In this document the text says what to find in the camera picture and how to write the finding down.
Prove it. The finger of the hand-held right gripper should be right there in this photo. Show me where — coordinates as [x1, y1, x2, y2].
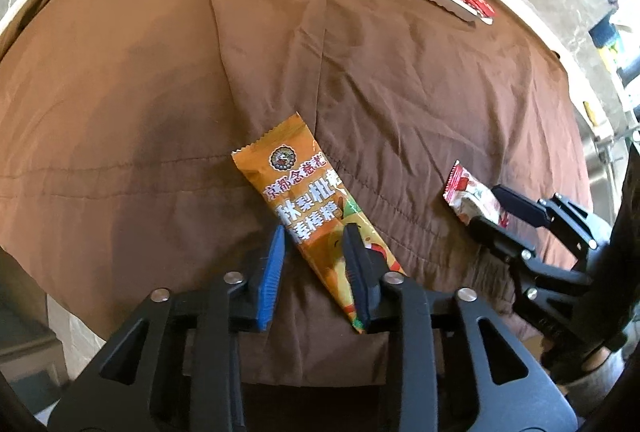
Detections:
[492, 184, 608, 258]
[470, 214, 591, 285]

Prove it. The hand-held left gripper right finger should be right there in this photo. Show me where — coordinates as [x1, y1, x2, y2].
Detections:
[341, 222, 576, 432]

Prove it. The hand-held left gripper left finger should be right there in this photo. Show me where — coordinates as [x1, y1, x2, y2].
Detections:
[47, 224, 287, 432]

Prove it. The red-edged peach candy packet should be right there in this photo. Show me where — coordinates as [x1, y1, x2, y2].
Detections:
[442, 159, 513, 230]

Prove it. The orange lollipop packet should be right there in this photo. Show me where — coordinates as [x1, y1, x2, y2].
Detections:
[231, 112, 406, 335]

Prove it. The white round table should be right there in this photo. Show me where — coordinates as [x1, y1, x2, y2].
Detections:
[0, 0, 616, 143]

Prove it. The cluttered shelf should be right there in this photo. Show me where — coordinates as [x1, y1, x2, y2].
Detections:
[587, 0, 640, 143]

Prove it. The small red snack packet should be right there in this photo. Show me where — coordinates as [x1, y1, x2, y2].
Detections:
[462, 0, 496, 25]

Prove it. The brown cloth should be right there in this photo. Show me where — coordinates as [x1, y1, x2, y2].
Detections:
[0, 0, 593, 388]

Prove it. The grey stool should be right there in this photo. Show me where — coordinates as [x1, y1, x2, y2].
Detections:
[0, 302, 66, 393]

